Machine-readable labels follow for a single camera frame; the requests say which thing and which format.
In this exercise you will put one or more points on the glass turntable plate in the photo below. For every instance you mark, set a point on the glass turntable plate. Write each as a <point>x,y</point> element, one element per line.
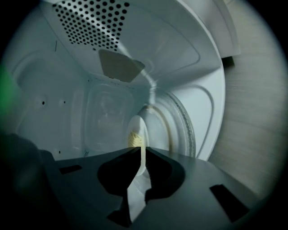
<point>185,125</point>

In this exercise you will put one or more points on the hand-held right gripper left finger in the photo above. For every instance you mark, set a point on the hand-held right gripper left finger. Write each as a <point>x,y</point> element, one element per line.
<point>112,175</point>

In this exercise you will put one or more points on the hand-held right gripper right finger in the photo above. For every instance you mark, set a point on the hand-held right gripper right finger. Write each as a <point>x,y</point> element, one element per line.
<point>168,177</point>

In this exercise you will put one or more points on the white microwave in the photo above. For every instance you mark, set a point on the white microwave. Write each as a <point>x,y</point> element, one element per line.
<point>56,101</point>

